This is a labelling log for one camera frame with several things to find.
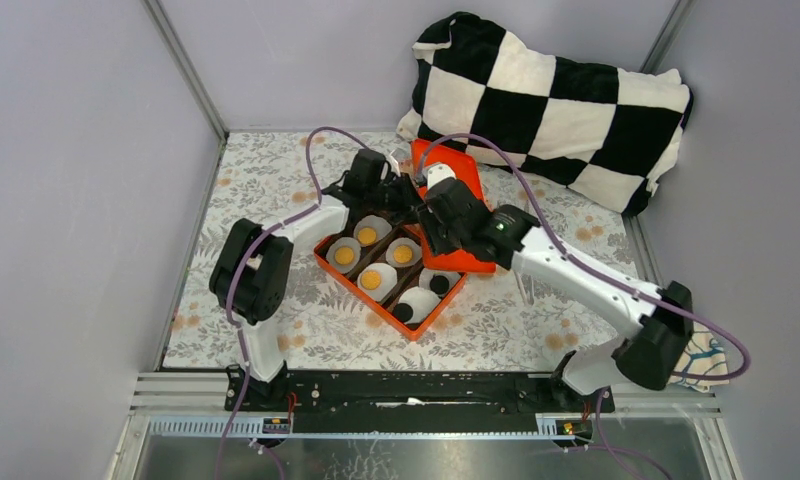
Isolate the black white checkered pillow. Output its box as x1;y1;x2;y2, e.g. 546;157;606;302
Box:
397;12;693;216

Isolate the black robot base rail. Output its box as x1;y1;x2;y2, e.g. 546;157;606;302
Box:
224;365;615;434

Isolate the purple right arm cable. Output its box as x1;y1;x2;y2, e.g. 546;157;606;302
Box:
416;133;752;480

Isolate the white paper cupcake liner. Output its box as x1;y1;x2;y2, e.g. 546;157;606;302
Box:
357;262;398;303
325;237;361;274
385;237;422;268
353;215;393;247
394;287;441;326
419;268;462;298

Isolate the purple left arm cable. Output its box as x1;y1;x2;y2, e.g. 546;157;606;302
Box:
213;126;375;480

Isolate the blue cream patterned cloth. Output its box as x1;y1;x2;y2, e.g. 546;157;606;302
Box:
668;324;729;393

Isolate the floral table mat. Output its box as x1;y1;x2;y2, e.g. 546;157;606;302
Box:
163;132;637;371

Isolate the black sandwich cookie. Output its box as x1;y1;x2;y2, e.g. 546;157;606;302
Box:
392;302;415;323
429;275;451;296

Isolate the orange box lid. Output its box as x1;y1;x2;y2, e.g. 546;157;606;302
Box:
411;139;496;274

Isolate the orange compartment cookie box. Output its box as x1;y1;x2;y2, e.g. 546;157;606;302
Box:
314;212;467;341

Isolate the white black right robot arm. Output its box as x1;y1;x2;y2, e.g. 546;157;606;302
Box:
424;178;693;412

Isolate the round tan biscuit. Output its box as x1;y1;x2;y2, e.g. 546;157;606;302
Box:
356;227;379;246
392;244;415;265
359;270;382;290
333;246;357;266

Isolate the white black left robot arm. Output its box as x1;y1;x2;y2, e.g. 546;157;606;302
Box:
209;148;422;411

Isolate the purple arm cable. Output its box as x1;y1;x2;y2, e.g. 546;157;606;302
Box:
213;126;375;480
416;133;752;480

